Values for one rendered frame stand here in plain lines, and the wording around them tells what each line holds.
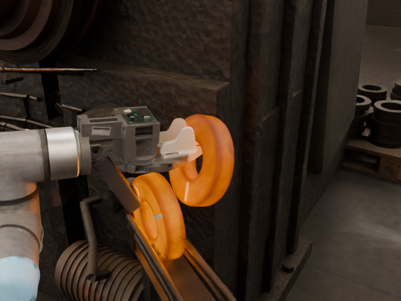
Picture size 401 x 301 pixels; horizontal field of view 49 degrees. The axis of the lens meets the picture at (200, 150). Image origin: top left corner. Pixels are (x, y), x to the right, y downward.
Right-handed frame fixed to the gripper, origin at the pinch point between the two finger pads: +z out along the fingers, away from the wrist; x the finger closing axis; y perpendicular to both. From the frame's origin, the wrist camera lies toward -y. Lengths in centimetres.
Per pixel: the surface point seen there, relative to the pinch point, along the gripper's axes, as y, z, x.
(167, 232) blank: -9.8, -7.9, -7.4
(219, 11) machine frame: 19.3, 10.8, 19.8
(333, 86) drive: -13, 82, 62
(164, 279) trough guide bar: -12.9, -10.4, -14.0
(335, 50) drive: 1, 77, 61
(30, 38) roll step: 9.9, -23.1, 38.4
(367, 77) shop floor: -69, 267, 228
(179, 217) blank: -8.1, -5.6, -6.6
